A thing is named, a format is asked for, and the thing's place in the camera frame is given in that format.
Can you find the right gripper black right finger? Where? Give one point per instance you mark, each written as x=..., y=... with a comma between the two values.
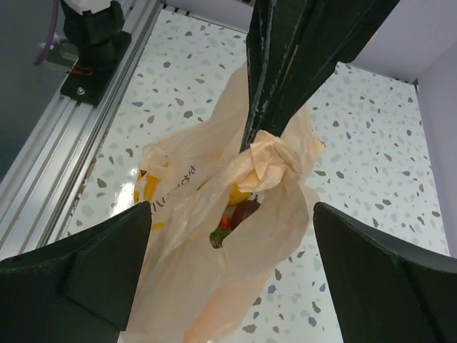
x=384, y=289

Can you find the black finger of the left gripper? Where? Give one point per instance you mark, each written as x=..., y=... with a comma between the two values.
x=293, y=47

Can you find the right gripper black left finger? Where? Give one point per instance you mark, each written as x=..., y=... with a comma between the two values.
x=78, y=289

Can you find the fake yellow banana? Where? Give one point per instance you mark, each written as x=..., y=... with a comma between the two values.
x=150, y=184

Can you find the fake yellow lemon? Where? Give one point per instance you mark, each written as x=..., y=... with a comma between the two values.
x=236, y=196

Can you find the orange translucent plastic bag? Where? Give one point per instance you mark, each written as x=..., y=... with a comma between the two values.
x=188, y=291

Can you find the fake dark purple plum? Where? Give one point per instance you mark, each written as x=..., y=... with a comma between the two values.
x=243, y=211

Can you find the aluminium rail frame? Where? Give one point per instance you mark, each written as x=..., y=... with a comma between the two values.
x=39, y=190

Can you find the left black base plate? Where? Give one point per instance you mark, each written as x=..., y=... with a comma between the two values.
x=89, y=78

